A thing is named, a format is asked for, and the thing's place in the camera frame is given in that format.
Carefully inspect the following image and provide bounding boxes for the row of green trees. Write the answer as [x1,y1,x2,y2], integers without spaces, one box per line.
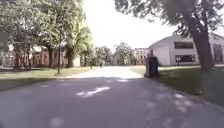
[0,0,96,75]

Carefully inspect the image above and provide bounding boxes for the dark bin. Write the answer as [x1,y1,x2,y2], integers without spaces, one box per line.
[144,56,160,79]

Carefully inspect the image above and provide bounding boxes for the group of distant trees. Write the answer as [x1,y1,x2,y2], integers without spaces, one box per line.
[94,42,136,67]

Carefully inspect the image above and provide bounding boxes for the large dark-trunked tree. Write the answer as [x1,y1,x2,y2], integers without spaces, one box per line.
[114,0,224,73]

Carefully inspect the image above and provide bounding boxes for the white building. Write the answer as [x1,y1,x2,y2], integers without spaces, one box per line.
[146,32,224,67]

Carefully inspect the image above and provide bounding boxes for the grey asphalt road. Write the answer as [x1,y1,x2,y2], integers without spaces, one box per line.
[0,65,224,128]

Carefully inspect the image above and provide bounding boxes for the red brick building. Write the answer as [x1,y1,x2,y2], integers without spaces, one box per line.
[6,44,81,69]

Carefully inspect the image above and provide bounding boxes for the grass strip with tree shade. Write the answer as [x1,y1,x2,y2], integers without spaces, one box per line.
[0,66,93,92]

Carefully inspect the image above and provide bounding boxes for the shaded grass lawn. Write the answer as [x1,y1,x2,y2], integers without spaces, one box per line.
[129,64,224,108]

